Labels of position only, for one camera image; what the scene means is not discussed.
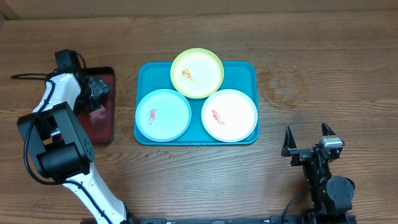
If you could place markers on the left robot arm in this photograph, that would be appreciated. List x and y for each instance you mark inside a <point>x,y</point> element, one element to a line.
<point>75,113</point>

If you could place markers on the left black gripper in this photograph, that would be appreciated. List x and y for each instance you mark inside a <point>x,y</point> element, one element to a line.
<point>98,87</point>

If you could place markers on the orange and green sponge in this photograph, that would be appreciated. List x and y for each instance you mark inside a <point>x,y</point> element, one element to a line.
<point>96,109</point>

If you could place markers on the teal plastic tray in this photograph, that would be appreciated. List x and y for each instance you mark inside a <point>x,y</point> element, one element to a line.
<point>238,75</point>

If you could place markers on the black and red tray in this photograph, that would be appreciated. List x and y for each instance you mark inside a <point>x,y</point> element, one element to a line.
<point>99,126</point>

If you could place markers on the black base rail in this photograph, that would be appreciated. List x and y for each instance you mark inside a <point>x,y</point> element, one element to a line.
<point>274,219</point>

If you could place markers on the light blue plate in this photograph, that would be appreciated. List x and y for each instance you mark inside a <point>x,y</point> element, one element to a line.
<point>163,115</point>

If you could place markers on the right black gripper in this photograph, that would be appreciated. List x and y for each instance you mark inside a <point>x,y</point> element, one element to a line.
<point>300,155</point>

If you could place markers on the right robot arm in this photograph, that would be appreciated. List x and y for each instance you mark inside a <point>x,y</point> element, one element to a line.
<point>331,195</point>

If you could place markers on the yellow-green plate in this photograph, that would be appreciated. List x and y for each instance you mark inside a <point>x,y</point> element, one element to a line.
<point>197,73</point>

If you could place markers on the white plate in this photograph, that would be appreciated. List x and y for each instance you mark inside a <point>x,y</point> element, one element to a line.
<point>229,115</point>

